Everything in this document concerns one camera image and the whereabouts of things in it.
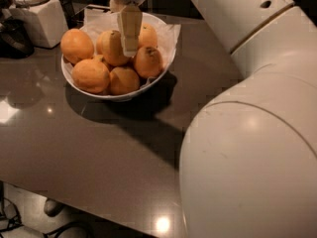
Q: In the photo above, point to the dark cup behind container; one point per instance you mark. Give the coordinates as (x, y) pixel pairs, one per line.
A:
(69, 13)

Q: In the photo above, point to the white ceramic bowl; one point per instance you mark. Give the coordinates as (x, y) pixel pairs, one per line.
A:
(124, 97)

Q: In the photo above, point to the orange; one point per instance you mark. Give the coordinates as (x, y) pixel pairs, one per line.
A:
(148, 36)
(148, 62)
(109, 46)
(91, 75)
(123, 80)
(76, 45)

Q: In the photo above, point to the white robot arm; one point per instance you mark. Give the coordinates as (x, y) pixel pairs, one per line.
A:
(248, 162)

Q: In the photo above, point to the flat box behind bowl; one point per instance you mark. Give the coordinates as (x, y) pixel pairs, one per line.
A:
(85, 13)

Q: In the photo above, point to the shoe under table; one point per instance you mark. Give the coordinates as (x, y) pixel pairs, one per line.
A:
(52, 207)

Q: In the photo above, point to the white square container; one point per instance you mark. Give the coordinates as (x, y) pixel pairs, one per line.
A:
(45, 24)

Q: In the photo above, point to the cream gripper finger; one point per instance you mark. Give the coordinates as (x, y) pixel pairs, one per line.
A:
(114, 6)
(129, 23)

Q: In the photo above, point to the black round object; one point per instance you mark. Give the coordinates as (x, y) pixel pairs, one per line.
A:
(14, 40)

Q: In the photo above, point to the white paper liner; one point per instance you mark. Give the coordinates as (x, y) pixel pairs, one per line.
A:
(165, 37)

